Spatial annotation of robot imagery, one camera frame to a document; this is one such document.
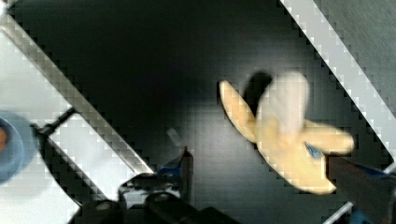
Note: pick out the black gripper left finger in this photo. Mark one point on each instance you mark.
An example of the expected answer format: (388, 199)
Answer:
(160, 198)

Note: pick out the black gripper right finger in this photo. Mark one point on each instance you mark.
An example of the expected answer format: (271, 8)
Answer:
(369, 189)

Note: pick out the yellow plush peeled banana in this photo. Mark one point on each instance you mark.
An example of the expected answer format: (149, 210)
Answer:
(292, 145)

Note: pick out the black toaster oven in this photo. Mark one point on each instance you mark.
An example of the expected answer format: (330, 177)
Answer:
(136, 68)

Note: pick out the blue bowl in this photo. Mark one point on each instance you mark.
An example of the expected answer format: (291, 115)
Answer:
(20, 146)

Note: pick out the orange slice toy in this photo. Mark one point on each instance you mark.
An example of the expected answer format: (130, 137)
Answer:
(3, 139)

